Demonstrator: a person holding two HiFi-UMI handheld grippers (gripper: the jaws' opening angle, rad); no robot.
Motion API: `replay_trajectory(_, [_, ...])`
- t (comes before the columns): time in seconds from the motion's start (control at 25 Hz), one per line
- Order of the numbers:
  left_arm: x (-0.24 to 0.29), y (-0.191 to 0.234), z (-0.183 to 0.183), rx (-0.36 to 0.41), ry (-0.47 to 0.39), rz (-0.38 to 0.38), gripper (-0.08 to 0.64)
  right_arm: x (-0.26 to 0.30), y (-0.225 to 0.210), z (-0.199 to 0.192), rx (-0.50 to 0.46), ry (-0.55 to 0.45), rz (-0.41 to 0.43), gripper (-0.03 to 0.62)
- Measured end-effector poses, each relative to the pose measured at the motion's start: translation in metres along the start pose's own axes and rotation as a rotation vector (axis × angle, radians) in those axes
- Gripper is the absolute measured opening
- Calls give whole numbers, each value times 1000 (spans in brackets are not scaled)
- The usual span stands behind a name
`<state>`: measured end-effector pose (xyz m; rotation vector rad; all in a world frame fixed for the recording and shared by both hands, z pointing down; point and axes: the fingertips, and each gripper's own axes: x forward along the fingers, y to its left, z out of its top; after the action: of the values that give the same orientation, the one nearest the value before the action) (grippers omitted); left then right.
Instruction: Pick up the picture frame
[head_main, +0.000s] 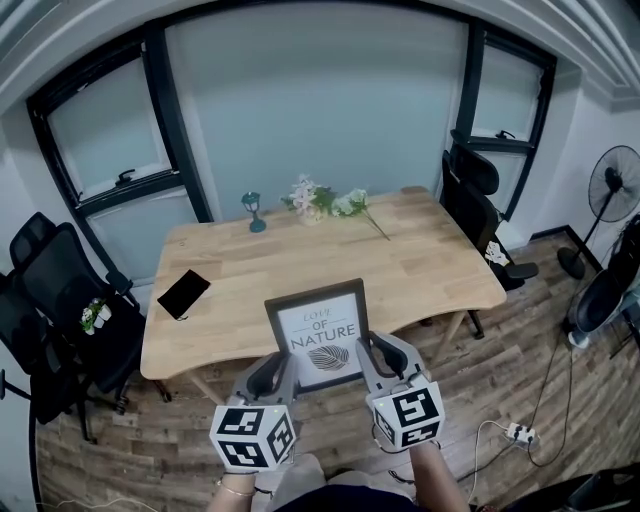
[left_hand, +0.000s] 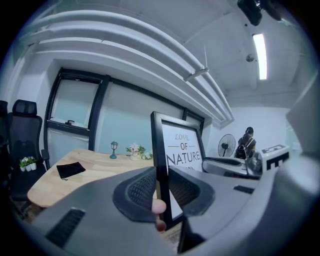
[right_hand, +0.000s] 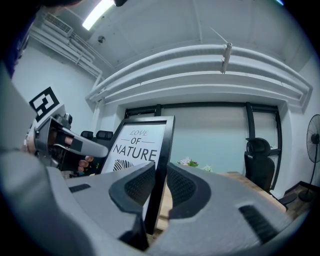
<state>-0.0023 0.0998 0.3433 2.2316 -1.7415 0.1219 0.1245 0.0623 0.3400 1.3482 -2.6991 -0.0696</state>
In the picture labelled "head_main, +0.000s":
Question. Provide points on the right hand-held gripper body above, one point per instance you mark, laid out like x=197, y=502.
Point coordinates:
x=410, y=417

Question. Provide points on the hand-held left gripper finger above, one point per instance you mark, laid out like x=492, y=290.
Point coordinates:
x=289, y=380
x=250, y=375

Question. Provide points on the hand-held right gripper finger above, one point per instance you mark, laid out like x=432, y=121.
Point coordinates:
x=410, y=360
x=370, y=375

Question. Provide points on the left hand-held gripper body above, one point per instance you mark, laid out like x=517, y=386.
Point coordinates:
x=250, y=440

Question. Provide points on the framed nature picture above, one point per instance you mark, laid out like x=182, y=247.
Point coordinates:
x=320, y=330

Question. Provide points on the person's left forearm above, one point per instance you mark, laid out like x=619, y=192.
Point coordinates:
x=232, y=500

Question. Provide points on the person's right forearm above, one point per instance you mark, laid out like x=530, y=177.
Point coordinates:
x=437, y=480

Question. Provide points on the light wooden table top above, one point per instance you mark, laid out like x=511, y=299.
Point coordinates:
x=425, y=270

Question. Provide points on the person's beige trouser leg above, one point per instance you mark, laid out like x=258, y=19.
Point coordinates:
x=300, y=475

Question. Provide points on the black fabric pouch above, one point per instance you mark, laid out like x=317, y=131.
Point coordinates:
x=184, y=294

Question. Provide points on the person's dark shirt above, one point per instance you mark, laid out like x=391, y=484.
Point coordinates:
x=345, y=502

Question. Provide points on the white power strip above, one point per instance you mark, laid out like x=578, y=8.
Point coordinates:
x=522, y=434

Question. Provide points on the white item on chair seat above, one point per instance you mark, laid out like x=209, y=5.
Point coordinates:
x=496, y=252

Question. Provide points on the green lantern lamp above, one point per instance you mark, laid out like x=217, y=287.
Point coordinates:
x=255, y=212

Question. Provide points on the small white potted plant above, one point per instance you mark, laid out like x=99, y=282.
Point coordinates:
x=94, y=316

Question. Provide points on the white artificial flower sprig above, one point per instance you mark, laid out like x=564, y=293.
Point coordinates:
x=350, y=202

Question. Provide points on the black mesh office chair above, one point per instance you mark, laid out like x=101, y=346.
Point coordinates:
x=475, y=200
x=25, y=340
x=65, y=280

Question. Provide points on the black round floor machine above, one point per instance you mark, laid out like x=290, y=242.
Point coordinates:
x=597, y=305

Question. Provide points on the black chair armrest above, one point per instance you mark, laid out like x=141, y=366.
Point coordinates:
x=12, y=387

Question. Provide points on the black standing fan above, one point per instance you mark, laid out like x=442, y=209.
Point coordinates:
x=615, y=182

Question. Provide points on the black framed window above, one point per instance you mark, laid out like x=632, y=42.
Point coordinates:
x=507, y=85
x=110, y=120

